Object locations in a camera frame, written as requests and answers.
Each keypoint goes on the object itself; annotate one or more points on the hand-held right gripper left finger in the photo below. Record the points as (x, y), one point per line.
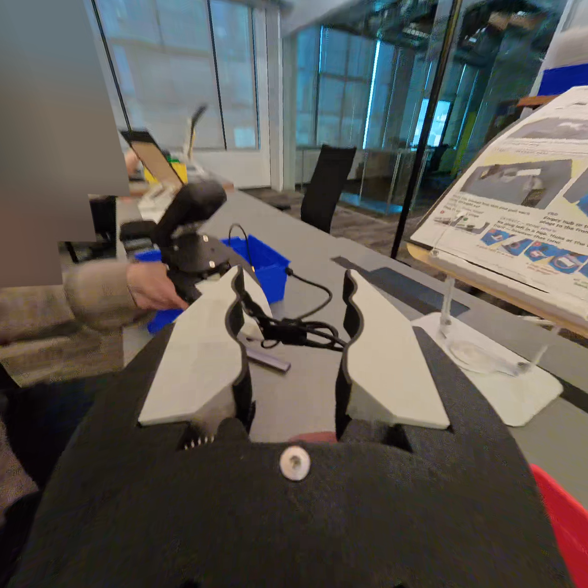
(197, 363)

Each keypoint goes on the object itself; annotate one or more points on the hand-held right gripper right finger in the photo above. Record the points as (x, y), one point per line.
(395, 367)

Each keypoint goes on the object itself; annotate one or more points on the yellow bin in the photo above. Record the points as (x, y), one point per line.
(180, 173)

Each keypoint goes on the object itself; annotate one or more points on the black high-back chair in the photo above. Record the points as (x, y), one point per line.
(328, 183)

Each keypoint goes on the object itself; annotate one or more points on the printed instruction sheet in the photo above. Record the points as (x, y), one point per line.
(528, 206)

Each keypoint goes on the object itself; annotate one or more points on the person's left forearm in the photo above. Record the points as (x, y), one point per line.
(96, 294)

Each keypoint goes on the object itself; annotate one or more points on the blue plastic bin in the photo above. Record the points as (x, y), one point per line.
(268, 271)

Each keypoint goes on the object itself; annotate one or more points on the red plastic bin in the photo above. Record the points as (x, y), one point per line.
(569, 528)

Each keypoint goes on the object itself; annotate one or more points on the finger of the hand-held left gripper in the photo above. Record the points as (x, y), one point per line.
(209, 285)
(258, 294)

